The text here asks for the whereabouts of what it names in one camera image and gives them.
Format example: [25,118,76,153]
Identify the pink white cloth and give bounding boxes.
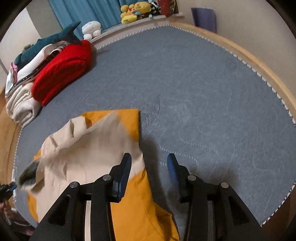
[5,62,18,95]

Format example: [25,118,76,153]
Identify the yellow plush toys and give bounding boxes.
[120,1,152,25]

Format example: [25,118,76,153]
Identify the dark patterned folded cloth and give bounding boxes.
[13,47,63,88]

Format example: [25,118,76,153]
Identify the red folded blanket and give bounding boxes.
[32,40,92,106]

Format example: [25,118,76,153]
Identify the dark red cushion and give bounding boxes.
[158,0,176,17]

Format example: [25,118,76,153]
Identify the white folded quilt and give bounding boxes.
[16,41,69,81]

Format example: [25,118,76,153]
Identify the white plush toy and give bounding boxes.
[82,21,101,41]

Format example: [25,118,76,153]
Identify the beige hooded jacket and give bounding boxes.
[18,109,145,222]

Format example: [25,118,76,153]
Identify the cream folded blanket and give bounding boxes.
[6,82,42,128]

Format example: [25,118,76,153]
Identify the teal shark plush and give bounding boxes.
[14,21,81,70]

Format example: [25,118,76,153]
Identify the orange and white blanket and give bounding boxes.
[27,108,181,241]

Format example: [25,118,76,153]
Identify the blue curtain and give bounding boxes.
[49,0,136,39]

